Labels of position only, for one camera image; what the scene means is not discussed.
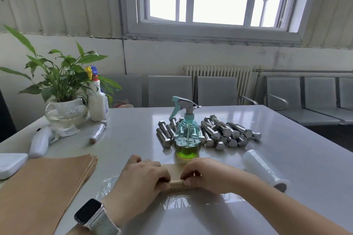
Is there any green leafy plant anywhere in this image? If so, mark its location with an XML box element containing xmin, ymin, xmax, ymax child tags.
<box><xmin>0</xmin><ymin>24</ymin><xmax>122</xmax><ymax>106</ymax></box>

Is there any grey metal bench seat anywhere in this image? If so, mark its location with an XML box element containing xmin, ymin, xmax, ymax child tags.
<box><xmin>338</xmin><ymin>77</ymin><xmax>353</xmax><ymax>111</ymax></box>
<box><xmin>263</xmin><ymin>76</ymin><xmax>341</xmax><ymax>126</ymax></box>
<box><xmin>148</xmin><ymin>75</ymin><xmax>193</xmax><ymax>108</ymax></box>
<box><xmin>196</xmin><ymin>76</ymin><xmax>259</xmax><ymax>106</ymax></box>
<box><xmin>100</xmin><ymin>75</ymin><xmax>143</xmax><ymax>108</ymax></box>
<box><xmin>303</xmin><ymin>76</ymin><xmax>353</xmax><ymax>126</ymax></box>

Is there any white framed window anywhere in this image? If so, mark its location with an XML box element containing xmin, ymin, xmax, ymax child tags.
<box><xmin>118</xmin><ymin>0</ymin><xmax>318</xmax><ymax>44</ymax></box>

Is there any person's right hand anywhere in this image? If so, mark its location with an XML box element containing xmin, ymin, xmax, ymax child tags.
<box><xmin>179</xmin><ymin>157</ymin><xmax>249</xmax><ymax>197</ymax></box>

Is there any clear plastic wrap sheet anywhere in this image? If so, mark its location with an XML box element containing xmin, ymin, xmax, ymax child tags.
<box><xmin>95</xmin><ymin>175</ymin><xmax>246</xmax><ymax>211</ymax></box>

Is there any stack of brown paper sheets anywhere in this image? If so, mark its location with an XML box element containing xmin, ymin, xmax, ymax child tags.
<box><xmin>0</xmin><ymin>153</ymin><xmax>99</xmax><ymax>235</ymax></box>

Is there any bolt wrapped in plastic film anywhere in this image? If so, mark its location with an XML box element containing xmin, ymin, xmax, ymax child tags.
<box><xmin>89</xmin><ymin>120</ymin><xmax>108</xmax><ymax>144</ymax></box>

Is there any round glass vase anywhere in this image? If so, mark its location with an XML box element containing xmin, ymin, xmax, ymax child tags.
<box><xmin>45</xmin><ymin>97</ymin><xmax>91</xmax><ymax>129</ymax></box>

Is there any roll of clear plastic wrap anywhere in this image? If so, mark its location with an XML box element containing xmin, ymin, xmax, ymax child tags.
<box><xmin>242</xmin><ymin>149</ymin><xmax>292</xmax><ymax>194</ymax></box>

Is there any white cleaner bottle colourful cap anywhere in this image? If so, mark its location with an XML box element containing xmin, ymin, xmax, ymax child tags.
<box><xmin>85</xmin><ymin>66</ymin><xmax>110</xmax><ymax>122</ymax></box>

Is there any pile of steel hex bolts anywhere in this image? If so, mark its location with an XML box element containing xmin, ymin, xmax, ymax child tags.
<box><xmin>156</xmin><ymin>115</ymin><xmax>262</xmax><ymax>151</ymax></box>

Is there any smartwatch with grey woven band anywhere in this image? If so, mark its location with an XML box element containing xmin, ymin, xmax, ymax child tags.
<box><xmin>74</xmin><ymin>198</ymin><xmax>122</xmax><ymax>235</ymax></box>

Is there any bolt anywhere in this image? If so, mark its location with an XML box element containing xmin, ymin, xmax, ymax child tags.
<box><xmin>161</xmin><ymin>163</ymin><xmax>194</xmax><ymax>192</ymax></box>
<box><xmin>89</xmin><ymin>120</ymin><xmax>108</xmax><ymax>144</ymax></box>

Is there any teal spray bottle with green liquid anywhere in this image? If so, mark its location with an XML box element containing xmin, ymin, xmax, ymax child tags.
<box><xmin>169</xmin><ymin>96</ymin><xmax>202</xmax><ymax>160</ymax></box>

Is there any dark chair back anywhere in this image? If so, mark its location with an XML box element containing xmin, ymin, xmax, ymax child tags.
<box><xmin>0</xmin><ymin>88</ymin><xmax>17</xmax><ymax>143</ymax></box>

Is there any person's left hand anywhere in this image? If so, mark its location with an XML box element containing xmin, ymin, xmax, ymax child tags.
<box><xmin>102</xmin><ymin>155</ymin><xmax>172</xmax><ymax>227</ymax></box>

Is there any white radiator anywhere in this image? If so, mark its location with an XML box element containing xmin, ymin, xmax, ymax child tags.
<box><xmin>184</xmin><ymin>65</ymin><xmax>252</xmax><ymax>105</ymax></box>

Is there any white flat box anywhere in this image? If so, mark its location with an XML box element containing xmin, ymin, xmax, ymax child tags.
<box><xmin>0</xmin><ymin>153</ymin><xmax>29</xmax><ymax>180</ymax></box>

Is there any white handheld device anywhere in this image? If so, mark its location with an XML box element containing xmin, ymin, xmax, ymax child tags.
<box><xmin>29</xmin><ymin>126</ymin><xmax>56</xmax><ymax>159</ymax></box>

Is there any person's right forearm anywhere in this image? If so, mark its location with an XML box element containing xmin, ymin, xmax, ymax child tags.
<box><xmin>238</xmin><ymin>174</ymin><xmax>353</xmax><ymax>235</ymax></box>

